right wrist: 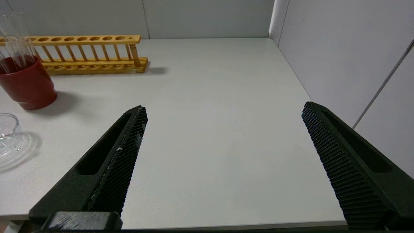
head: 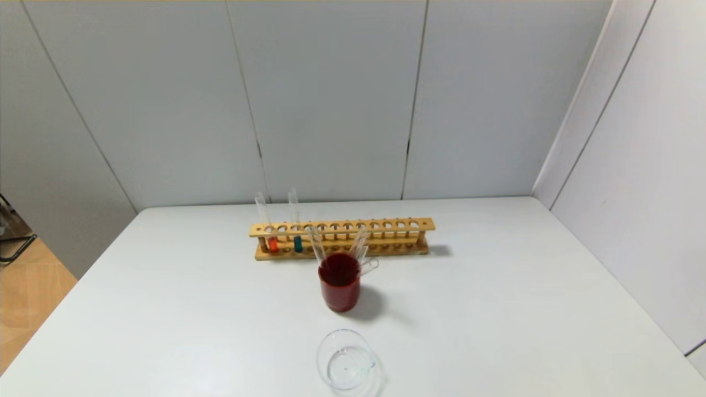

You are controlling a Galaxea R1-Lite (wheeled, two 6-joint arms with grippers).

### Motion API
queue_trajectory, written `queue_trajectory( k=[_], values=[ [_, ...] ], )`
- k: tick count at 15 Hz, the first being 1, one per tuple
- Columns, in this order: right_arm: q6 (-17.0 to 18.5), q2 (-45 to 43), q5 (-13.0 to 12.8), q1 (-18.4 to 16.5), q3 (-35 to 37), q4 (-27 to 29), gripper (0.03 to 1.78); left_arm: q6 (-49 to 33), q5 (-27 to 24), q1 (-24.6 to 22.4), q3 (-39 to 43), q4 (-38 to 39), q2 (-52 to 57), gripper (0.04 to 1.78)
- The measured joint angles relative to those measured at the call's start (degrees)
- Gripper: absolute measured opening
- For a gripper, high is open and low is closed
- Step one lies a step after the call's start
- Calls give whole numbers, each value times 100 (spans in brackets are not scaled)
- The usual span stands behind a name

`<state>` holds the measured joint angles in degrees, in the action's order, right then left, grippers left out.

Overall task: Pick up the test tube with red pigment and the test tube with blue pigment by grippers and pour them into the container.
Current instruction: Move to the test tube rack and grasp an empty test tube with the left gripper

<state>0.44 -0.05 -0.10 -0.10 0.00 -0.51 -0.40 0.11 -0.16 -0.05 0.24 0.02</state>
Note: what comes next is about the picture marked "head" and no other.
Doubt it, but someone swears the red pigment test tube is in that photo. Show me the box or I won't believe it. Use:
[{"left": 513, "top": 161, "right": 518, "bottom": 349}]
[{"left": 254, "top": 192, "right": 280, "bottom": 254}]

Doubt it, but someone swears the blue pigment test tube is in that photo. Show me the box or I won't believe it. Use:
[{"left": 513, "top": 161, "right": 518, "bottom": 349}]
[{"left": 287, "top": 189, "right": 304, "bottom": 254}]

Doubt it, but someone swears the clear glass beaker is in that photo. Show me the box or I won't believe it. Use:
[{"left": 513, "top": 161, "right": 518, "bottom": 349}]
[{"left": 316, "top": 329, "right": 382, "bottom": 394}]

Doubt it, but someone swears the wooden test tube rack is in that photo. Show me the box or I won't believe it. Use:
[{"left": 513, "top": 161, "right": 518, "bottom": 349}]
[{"left": 249, "top": 217, "right": 436, "bottom": 261}]

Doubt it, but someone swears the black metal frame stand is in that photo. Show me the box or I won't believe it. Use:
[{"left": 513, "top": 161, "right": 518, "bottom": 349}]
[{"left": 0, "top": 193, "right": 38, "bottom": 264}]

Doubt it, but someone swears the red plastic cup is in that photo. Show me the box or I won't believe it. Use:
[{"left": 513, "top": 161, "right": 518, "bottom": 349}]
[{"left": 318, "top": 253, "right": 362, "bottom": 313}]

